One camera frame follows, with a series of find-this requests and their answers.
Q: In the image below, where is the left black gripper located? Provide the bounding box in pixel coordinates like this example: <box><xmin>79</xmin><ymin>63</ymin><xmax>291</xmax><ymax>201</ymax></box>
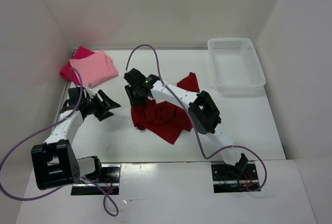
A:
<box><xmin>82</xmin><ymin>89</ymin><xmax>120</xmax><ymax>121</ymax></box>

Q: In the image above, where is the light pink t shirt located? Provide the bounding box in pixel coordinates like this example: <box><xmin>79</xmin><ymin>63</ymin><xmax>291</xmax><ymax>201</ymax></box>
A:
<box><xmin>70</xmin><ymin>50</ymin><xmax>118</xmax><ymax>87</ymax></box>

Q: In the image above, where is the dark red t shirt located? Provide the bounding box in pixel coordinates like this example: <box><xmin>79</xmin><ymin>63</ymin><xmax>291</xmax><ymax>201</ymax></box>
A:
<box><xmin>131</xmin><ymin>73</ymin><xmax>200</xmax><ymax>145</ymax></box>

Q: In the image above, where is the magenta t shirt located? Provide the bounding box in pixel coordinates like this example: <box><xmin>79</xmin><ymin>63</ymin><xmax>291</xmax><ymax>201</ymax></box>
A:
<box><xmin>60</xmin><ymin>46</ymin><xmax>94</xmax><ymax>85</ymax></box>

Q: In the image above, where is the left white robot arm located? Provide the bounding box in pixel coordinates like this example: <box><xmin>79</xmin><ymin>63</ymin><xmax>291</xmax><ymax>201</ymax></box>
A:
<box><xmin>31</xmin><ymin>88</ymin><xmax>121</xmax><ymax>190</ymax></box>

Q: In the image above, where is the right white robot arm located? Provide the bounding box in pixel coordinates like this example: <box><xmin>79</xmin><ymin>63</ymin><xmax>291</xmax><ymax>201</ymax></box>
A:
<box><xmin>124</xmin><ymin>69</ymin><xmax>248</xmax><ymax>179</ymax></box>

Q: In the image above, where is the white plastic basket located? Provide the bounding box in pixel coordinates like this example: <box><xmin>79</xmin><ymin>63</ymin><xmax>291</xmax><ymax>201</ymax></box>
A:
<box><xmin>207</xmin><ymin>37</ymin><xmax>266</xmax><ymax>90</ymax></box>

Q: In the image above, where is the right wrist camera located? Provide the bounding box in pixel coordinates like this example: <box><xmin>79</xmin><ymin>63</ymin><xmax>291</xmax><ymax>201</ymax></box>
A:
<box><xmin>124</xmin><ymin>68</ymin><xmax>146</xmax><ymax>87</ymax></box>

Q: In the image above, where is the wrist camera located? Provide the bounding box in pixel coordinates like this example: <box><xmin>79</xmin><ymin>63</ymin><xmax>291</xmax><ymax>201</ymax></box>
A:
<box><xmin>68</xmin><ymin>87</ymin><xmax>92</xmax><ymax>107</ymax></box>
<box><xmin>124</xmin><ymin>68</ymin><xmax>146</xmax><ymax>87</ymax></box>

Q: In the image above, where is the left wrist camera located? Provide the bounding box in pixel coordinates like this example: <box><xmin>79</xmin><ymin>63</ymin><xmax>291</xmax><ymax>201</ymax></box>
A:
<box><xmin>68</xmin><ymin>87</ymin><xmax>92</xmax><ymax>107</ymax></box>

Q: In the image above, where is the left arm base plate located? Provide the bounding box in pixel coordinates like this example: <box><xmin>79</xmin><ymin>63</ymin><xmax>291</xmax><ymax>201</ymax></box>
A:
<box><xmin>71</xmin><ymin>164</ymin><xmax>121</xmax><ymax>196</ymax></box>

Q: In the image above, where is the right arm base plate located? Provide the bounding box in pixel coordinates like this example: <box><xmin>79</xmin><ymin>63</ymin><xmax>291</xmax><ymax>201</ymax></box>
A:
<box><xmin>211</xmin><ymin>162</ymin><xmax>260</xmax><ymax>193</ymax></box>

